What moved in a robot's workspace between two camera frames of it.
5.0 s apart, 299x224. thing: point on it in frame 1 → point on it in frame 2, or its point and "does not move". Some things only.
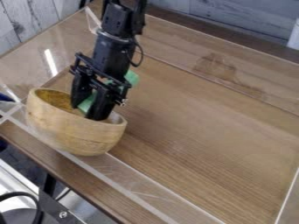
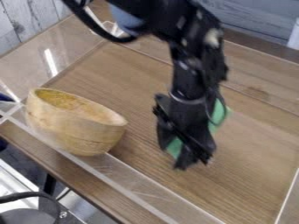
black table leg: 49,185 does not move
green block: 132,81 → 219,115
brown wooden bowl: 62,129 does not move
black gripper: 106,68 → 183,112
